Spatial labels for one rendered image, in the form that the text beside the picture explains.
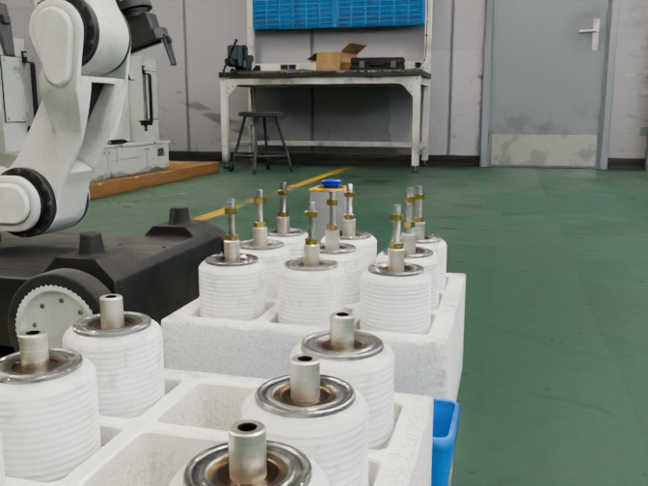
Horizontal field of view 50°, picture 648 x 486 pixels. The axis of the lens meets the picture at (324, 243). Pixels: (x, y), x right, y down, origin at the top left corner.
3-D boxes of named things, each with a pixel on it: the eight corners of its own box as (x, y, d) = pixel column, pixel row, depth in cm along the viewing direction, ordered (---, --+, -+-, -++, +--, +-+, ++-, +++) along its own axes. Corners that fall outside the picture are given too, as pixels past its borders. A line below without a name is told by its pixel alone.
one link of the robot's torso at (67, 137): (-28, 225, 140) (24, -14, 127) (37, 210, 159) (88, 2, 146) (37, 254, 137) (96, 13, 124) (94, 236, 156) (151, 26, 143)
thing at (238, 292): (218, 398, 96) (214, 271, 93) (192, 376, 104) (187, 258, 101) (279, 384, 101) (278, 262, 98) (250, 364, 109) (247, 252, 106)
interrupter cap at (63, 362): (-36, 382, 56) (-37, 374, 56) (27, 351, 63) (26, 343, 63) (45, 391, 54) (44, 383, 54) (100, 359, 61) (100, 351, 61)
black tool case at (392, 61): (353, 73, 569) (353, 60, 567) (405, 72, 564) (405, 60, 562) (349, 70, 536) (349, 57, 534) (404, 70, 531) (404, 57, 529)
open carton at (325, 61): (323, 74, 592) (323, 47, 587) (365, 73, 573) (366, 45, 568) (306, 72, 566) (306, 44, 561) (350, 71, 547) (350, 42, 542)
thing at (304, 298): (344, 402, 95) (345, 273, 92) (275, 401, 95) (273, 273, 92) (345, 376, 104) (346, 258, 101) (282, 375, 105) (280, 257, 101)
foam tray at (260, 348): (165, 441, 99) (159, 319, 95) (259, 351, 136) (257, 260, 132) (442, 477, 89) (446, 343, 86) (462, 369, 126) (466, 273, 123)
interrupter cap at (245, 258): (218, 271, 94) (218, 265, 94) (197, 260, 101) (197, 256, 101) (267, 264, 98) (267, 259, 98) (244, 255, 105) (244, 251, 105)
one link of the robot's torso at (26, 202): (-51, 234, 142) (-57, 169, 139) (15, 220, 160) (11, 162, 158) (37, 239, 136) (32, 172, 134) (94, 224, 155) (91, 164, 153)
